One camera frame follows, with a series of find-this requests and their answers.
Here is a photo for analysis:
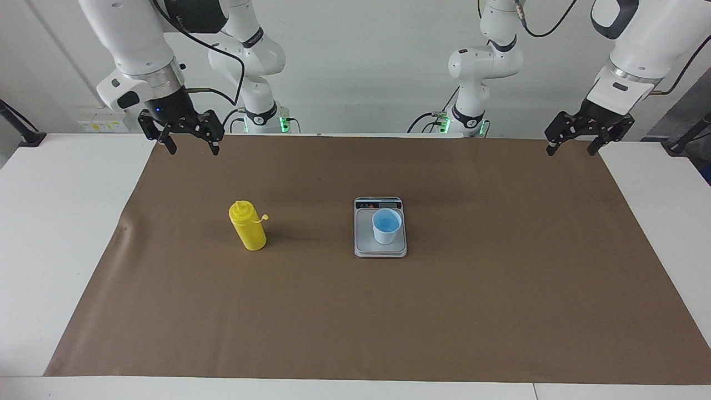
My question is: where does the light blue plastic cup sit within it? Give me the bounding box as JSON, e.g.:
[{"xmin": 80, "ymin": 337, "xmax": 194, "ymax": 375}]
[{"xmin": 372, "ymin": 208, "xmax": 402, "ymax": 244}]

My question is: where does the yellow squeeze bottle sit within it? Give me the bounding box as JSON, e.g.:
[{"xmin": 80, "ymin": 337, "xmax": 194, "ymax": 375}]
[{"xmin": 229, "ymin": 201, "xmax": 269, "ymax": 252}]

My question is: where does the white wall power outlet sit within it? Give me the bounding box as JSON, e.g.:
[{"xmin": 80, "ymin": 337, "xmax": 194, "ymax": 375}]
[{"xmin": 78, "ymin": 114, "xmax": 129, "ymax": 133}]

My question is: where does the brown paper table mat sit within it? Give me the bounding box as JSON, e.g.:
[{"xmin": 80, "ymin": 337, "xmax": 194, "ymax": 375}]
[{"xmin": 43, "ymin": 133, "xmax": 711, "ymax": 385}]

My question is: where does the silver digital kitchen scale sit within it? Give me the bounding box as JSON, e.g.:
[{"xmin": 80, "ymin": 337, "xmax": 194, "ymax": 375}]
[{"xmin": 354, "ymin": 196, "xmax": 408, "ymax": 259}]

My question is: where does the black left arm gripper cable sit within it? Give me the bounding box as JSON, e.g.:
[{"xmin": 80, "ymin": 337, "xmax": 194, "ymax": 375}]
[{"xmin": 514, "ymin": 0, "xmax": 711, "ymax": 96}]

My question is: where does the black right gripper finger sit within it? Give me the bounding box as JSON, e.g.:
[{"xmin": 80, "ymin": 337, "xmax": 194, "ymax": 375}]
[
  {"xmin": 138, "ymin": 109, "xmax": 177, "ymax": 155},
  {"xmin": 192, "ymin": 110, "xmax": 225, "ymax": 156}
]

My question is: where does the dark grey board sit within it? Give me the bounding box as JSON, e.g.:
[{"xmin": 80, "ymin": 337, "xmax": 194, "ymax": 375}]
[{"xmin": 642, "ymin": 72, "xmax": 711, "ymax": 142}]

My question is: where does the black right arm gripper cable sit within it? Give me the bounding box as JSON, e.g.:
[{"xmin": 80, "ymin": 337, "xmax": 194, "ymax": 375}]
[{"xmin": 150, "ymin": 0, "xmax": 246, "ymax": 106}]

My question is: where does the black clamp stand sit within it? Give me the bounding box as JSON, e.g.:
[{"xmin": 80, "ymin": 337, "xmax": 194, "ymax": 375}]
[
  {"xmin": 0, "ymin": 99, "xmax": 47, "ymax": 148},
  {"xmin": 661, "ymin": 111, "xmax": 711, "ymax": 154}
]

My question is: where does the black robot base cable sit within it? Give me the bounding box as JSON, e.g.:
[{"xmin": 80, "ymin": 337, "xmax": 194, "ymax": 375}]
[
  {"xmin": 222, "ymin": 107, "xmax": 248, "ymax": 134},
  {"xmin": 407, "ymin": 111, "xmax": 445, "ymax": 134}
]

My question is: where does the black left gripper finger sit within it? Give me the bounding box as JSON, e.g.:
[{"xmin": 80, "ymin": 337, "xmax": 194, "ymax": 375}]
[
  {"xmin": 588, "ymin": 117, "xmax": 635, "ymax": 156},
  {"xmin": 544, "ymin": 112, "xmax": 583, "ymax": 156}
]

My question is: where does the black arm gripper cable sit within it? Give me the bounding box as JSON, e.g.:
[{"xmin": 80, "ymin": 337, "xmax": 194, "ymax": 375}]
[
  {"xmin": 514, "ymin": 0, "xmax": 711, "ymax": 96},
  {"xmin": 150, "ymin": 0, "xmax": 246, "ymax": 106}
]

